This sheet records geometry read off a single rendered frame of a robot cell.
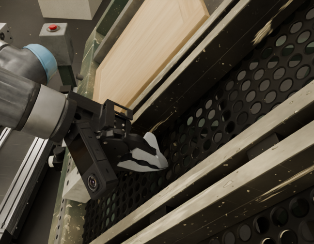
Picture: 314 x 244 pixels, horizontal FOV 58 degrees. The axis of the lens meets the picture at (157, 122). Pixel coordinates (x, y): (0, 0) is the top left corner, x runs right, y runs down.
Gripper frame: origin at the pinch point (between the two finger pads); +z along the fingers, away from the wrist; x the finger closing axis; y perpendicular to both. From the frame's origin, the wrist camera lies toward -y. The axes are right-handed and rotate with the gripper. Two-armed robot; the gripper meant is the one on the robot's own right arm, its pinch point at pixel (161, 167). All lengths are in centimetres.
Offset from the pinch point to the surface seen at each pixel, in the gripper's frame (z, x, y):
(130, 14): 1, 12, 78
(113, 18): 2, 29, 102
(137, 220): -4.9, 0.9, -10.6
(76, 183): -4.4, 28.7, 9.6
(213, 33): -5.1, -21.4, 11.6
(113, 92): 1.0, 22.5, 41.7
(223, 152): -5.1, -17.3, -9.2
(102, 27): 0, 36, 101
